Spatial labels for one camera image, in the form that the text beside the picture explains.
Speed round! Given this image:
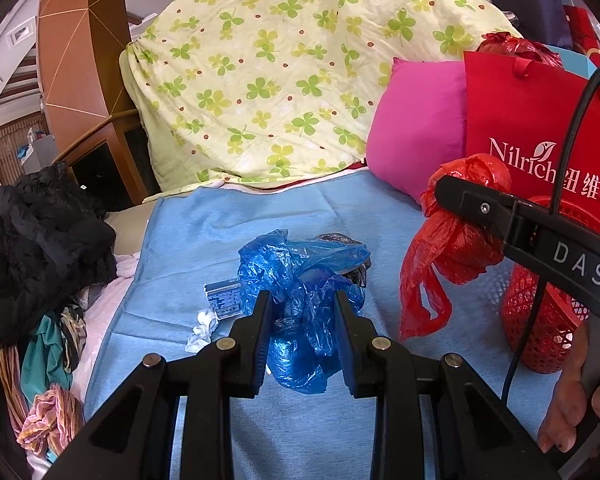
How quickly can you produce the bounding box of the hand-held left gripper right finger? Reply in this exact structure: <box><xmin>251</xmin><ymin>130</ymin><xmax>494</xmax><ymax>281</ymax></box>
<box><xmin>333</xmin><ymin>290</ymin><xmax>561</xmax><ymax>480</ymax></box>

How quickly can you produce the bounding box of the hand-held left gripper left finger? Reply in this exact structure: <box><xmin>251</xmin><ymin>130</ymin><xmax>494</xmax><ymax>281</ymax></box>
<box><xmin>42</xmin><ymin>290</ymin><xmax>276</xmax><ymax>480</ymax></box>

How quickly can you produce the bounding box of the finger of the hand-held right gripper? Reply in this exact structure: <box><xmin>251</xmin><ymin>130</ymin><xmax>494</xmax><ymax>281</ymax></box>
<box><xmin>434</xmin><ymin>172</ymin><xmax>525</xmax><ymax>242</ymax></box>

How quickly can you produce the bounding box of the red plastic bag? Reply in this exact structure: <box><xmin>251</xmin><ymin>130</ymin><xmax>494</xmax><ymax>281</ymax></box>
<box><xmin>474</xmin><ymin>31</ymin><xmax>565</xmax><ymax>70</ymax></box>
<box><xmin>399</xmin><ymin>154</ymin><xmax>514</xmax><ymax>344</ymax></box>

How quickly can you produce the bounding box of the black plastic bag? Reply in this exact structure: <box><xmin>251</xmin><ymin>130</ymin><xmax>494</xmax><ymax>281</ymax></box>
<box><xmin>315</xmin><ymin>231</ymin><xmax>371</xmax><ymax>289</ymax></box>

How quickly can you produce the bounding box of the red mesh basket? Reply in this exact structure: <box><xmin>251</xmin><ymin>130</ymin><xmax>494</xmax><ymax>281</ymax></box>
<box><xmin>501</xmin><ymin>194</ymin><xmax>600</xmax><ymax>375</ymax></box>

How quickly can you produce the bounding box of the blue plastic bag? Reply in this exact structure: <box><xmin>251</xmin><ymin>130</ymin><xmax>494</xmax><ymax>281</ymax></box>
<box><xmin>237</xmin><ymin>228</ymin><xmax>371</xmax><ymax>395</ymax></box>

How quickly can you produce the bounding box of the person's right hand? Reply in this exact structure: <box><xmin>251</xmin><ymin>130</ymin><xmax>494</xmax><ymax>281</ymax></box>
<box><xmin>536</xmin><ymin>319</ymin><xmax>600</xmax><ymax>456</ymax></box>

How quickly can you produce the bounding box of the small blue white box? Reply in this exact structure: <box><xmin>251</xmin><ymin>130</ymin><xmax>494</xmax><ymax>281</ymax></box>
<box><xmin>203</xmin><ymin>282</ymin><xmax>244</xmax><ymax>320</ymax></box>

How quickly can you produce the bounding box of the crumpled white tissue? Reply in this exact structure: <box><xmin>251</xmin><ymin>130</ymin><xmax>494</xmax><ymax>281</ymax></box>
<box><xmin>185</xmin><ymin>308</ymin><xmax>220</xmax><ymax>354</ymax></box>

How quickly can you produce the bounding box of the pink pillow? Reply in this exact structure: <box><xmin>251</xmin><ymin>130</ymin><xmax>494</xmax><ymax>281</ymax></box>
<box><xmin>366</xmin><ymin>57</ymin><xmax>469</xmax><ymax>206</ymax></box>

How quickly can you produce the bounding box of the red paper bag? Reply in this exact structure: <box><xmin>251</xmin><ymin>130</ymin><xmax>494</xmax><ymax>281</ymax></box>
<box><xmin>462</xmin><ymin>51</ymin><xmax>600</xmax><ymax>241</ymax></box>

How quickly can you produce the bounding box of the blue blanket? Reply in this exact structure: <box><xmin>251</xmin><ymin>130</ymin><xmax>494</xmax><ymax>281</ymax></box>
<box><xmin>82</xmin><ymin>166</ymin><xmax>572</xmax><ymax>480</ymax></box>

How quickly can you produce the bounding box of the white bed sheet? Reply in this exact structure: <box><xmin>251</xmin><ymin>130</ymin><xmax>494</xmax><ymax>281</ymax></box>
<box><xmin>69</xmin><ymin>252</ymin><xmax>142</xmax><ymax>402</ymax></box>

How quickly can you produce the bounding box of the crumpled red plastic bag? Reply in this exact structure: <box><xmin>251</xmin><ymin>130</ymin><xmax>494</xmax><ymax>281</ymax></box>
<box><xmin>474</xmin><ymin>31</ymin><xmax>565</xmax><ymax>70</ymax></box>

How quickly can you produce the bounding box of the beige mattress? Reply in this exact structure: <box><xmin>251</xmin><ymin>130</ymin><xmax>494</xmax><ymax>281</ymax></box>
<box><xmin>102</xmin><ymin>202</ymin><xmax>157</xmax><ymax>257</ymax></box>

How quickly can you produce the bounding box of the light blue box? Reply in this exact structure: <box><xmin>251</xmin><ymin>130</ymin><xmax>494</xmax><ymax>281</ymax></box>
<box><xmin>547</xmin><ymin>44</ymin><xmax>600</xmax><ymax>79</ymax></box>

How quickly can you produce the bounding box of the dark navy cloth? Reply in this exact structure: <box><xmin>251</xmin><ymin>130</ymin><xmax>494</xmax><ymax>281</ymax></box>
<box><xmin>484</xmin><ymin>0</ymin><xmax>569</xmax><ymax>52</ymax></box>

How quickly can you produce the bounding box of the teal cloth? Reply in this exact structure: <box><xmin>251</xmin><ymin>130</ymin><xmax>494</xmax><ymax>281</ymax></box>
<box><xmin>19</xmin><ymin>316</ymin><xmax>74</xmax><ymax>392</ymax></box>

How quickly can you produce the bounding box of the striped pink orange cloth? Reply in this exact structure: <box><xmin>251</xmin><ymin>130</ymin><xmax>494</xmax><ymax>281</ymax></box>
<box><xmin>16</xmin><ymin>384</ymin><xmax>84</xmax><ymax>457</ymax></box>

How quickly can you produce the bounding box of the clover print quilt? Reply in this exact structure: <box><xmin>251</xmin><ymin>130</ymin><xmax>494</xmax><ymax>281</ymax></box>
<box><xmin>119</xmin><ymin>0</ymin><xmax>524</xmax><ymax>196</ymax></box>

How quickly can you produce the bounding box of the black cloth pile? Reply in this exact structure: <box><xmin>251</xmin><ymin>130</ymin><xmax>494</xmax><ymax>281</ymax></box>
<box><xmin>0</xmin><ymin>162</ymin><xmax>119</xmax><ymax>347</ymax></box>

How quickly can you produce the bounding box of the brown woven screen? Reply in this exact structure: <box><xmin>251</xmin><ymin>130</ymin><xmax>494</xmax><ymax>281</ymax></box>
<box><xmin>0</xmin><ymin>112</ymin><xmax>56</xmax><ymax>187</ymax></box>

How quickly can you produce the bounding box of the wooden cabinet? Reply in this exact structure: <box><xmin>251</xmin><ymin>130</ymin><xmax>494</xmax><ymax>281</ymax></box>
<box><xmin>37</xmin><ymin>0</ymin><xmax>162</xmax><ymax>211</ymax></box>

